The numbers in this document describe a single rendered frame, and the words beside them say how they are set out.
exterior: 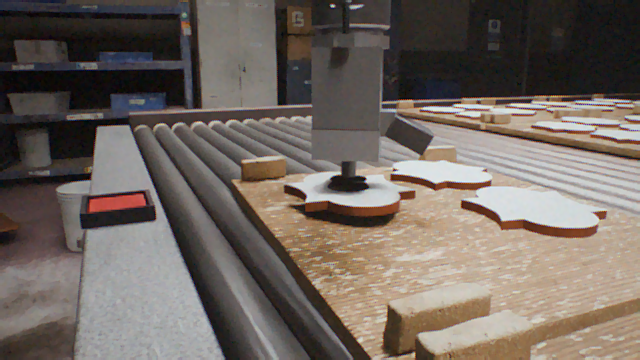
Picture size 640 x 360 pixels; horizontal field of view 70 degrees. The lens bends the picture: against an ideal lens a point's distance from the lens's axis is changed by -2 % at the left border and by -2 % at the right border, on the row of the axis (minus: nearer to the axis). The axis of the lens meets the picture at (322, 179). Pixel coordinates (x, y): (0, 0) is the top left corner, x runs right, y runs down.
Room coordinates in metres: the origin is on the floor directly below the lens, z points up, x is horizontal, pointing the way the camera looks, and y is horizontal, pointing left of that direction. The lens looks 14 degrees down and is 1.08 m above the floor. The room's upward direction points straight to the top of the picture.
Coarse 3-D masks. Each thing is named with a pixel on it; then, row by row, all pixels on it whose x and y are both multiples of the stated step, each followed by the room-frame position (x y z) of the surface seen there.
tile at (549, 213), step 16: (480, 192) 0.48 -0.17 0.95; (496, 192) 0.48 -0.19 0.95; (512, 192) 0.48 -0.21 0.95; (528, 192) 0.48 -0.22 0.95; (544, 192) 0.48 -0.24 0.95; (464, 208) 0.45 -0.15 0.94; (480, 208) 0.44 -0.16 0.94; (496, 208) 0.42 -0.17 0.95; (512, 208) 0.42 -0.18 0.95; (528, 208) 0.42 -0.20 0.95; (544, 208) 0.42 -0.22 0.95; (560, 208) 0.42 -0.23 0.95; (576, 208) 0.42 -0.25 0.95; (592, 208) 0.42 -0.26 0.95; (512, 224) 0.39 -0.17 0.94; (528, 224) 0.39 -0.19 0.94; (544, 224) 0.38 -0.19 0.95; (560, 224) 0.38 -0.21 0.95; (576, 224) 0.38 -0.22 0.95; (592, 224) 0.38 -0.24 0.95
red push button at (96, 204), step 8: (96, 200) 0.51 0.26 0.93; (104, 200) 0.51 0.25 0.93; (112, 200) 0.51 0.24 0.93; (120, 200) 0.51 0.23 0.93; (128, 200) 0.51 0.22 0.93; (136, 200) 0.51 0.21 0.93; (144, 200) 0.51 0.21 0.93; (96, 208) 0.48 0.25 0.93; (104, 208) 0.48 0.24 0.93; (112, 208) 0.48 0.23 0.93
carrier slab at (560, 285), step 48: (240, 192) 0.52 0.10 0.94; (432, 192) 0.52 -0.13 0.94; (288, 240) 0.37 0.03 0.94; (336, 240) 0.37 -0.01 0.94; (384, 240) 0.37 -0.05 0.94; (432, 240) 0.37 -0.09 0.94; (480, 240) 0.37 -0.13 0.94; (528, 240) 0.37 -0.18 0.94; (576, 240) 0.37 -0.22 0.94; (624, 240) 0.37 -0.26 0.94; (336, 288) 0.28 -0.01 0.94; (384, 288) 0.28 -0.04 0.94; (432, 288) 0.28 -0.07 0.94; (528, 288) 0.28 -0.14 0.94; (576, 288) 0.28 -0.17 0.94; (624, 288) 0.28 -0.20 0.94
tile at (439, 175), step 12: (396, 168) 0.60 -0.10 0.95; (408, 168) 0.60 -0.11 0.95; (420, 168) 0.60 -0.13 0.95; (432, 168) 0.60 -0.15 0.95; (444, 168) 0.60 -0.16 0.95; (456, 168) 0.60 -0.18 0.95; (468, 168) 0.60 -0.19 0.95; (480, 168) 0.60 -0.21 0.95; (396, 180) 0.57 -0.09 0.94; (408, 180) 0.57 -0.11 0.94; (420, 180) 0.55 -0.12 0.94; (432, 180) 0.53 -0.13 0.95; (444, 180) 0.54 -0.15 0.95; (456, 180) 0.53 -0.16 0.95; (468, 180) 0.53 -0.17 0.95; (480, 180) 0.53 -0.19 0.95
